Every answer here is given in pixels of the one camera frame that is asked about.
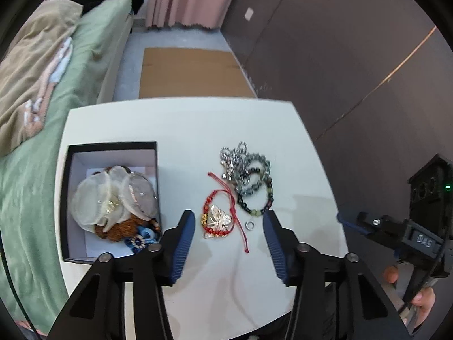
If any right hand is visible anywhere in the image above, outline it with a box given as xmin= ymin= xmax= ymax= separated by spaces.
xmin=383 ymin=265 xmax=436 ymax=329

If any black cable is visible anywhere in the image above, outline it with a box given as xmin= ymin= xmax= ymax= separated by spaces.
xmin=398 ymin=183 xmax=453 ymax=314

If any beige blanket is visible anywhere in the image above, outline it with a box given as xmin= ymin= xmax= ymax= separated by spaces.
xmin=1 ymin=0 xmax=83 ymax=157

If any black mounted camera box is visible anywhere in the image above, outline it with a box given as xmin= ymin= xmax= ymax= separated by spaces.
xmin=409 ymin=154 xmax=452 ymax=238

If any brown wooden bead bracelet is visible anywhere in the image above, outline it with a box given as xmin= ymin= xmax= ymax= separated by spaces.
xmin=93 ymin=163 xmax=161 ymax=243

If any white wall socket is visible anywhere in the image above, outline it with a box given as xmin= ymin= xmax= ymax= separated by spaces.
xmin=244 ymin=8 xmax=254 ymax=22

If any black jewelry box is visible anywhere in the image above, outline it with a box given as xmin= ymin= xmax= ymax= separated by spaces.
xmin=58 ymin=141 xmax=164 ymax=264

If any silver chain bracelet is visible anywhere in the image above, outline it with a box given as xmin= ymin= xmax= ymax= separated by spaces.
xmin=219 ymin=141 xmax=252 ymax=181

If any dark green bead bracelet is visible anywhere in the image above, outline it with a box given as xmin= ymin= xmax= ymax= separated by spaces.
xmin=232 ymin=152 xmax=273 ymax=197

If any flattened cardboard sheet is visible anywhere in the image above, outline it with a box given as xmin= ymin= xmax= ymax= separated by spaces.
xmin=139 ymin=48 xmax=255 ymax=98

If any red string bracelet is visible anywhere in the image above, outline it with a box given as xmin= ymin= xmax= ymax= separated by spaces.
xmin=200 ymin=171 xmax=251 ymax=254

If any blue white bead bracelet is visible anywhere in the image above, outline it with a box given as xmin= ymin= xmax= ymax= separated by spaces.
xmin=123 ymin=224 xmax=158 ymax=256

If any green bed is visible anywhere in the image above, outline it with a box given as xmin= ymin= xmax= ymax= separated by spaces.
xmin=1 ymin=0 xmax=134 ymax=335

